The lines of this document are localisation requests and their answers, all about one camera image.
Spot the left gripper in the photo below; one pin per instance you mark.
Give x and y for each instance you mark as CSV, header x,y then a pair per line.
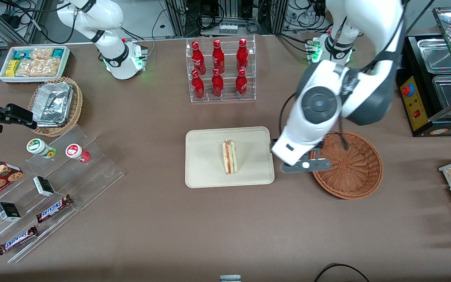
x,y
274,141

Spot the triangle sandwich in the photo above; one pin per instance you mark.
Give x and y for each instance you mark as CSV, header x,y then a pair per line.
x,y
229,156

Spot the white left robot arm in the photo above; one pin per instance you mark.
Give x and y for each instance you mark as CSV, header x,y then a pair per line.
x,y
319,102

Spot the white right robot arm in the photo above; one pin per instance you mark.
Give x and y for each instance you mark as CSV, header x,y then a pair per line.
x,y
119,62

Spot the small wicker basket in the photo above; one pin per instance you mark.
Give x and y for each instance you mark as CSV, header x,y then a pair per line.
x,y
77,105

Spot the round brown wicker basket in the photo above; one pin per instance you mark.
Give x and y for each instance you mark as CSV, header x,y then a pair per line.
x,y
358,172

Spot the beige plastic tray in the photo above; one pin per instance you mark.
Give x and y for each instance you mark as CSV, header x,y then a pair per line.
x,y
206,156

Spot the stacked foil containers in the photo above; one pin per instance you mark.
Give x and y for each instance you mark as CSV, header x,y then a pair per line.
x,y
53,103

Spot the green lid cup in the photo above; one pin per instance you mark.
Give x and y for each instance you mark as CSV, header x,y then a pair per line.
x,y
37,147

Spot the white snack bin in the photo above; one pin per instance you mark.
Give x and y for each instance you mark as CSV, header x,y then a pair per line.
x,y
3,76

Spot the yellow snack pack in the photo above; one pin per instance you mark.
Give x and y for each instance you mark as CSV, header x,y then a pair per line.
x,y
12,67

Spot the bag of rice crackers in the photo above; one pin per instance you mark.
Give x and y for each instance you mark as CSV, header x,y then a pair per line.
x,y
41,53
39,67

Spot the teal snack pack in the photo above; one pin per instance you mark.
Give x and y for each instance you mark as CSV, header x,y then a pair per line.
x,y
58,53
22,53

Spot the red lid cup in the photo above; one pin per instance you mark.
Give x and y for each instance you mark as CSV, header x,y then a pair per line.
x,y
74,151

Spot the small black box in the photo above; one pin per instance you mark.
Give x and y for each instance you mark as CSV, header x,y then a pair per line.
x,y
43,186
8,211

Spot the red cola bottle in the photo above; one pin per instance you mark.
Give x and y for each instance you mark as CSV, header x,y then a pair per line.
x,y
218,58
242,56
241,85
198,87
217,85
198,58

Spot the clear acrylic stepped shelf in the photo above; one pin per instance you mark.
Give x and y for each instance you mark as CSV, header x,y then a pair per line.
x,y
92,172

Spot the Snickers bar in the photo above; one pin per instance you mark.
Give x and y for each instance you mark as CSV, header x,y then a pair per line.
x,y
17,240
53,208

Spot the clear acrylic bottle rack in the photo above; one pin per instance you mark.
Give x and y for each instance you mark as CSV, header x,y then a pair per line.
x,y
227,58

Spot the black food warmer display case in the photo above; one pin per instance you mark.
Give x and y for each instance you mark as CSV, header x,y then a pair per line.
x,y
415,105

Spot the white power strip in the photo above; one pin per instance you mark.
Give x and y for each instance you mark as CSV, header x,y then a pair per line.
x,y
228,28

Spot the small gray device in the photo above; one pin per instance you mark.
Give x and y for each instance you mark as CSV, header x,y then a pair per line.
x,y
230,279

